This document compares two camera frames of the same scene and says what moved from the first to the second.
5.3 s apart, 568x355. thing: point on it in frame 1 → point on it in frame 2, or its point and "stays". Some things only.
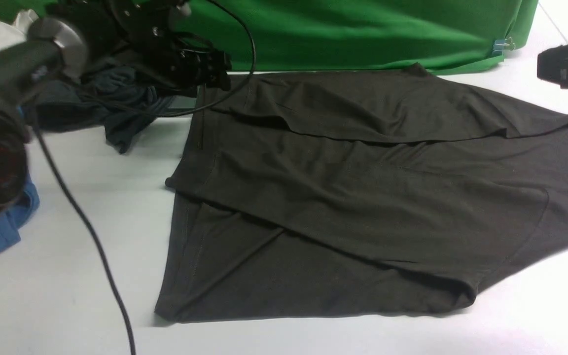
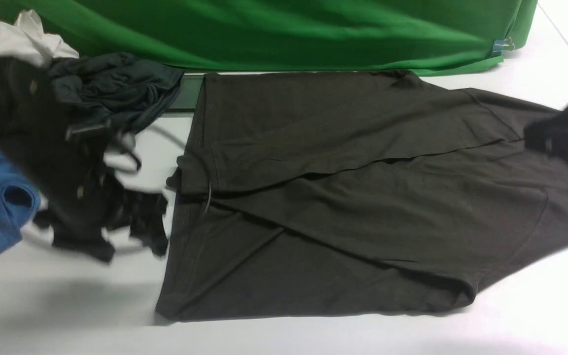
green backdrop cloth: (437, 36) stays
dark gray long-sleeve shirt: (366, 190) stays
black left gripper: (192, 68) → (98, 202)
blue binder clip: (499, 45) stays
